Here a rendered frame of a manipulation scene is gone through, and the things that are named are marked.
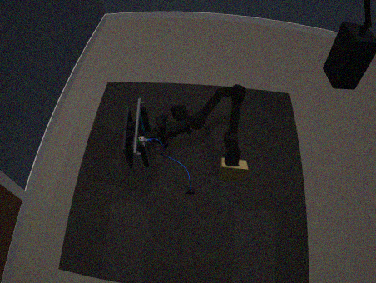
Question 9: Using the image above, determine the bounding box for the blue network cable with plug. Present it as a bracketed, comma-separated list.
[139, 136, 190, 180]

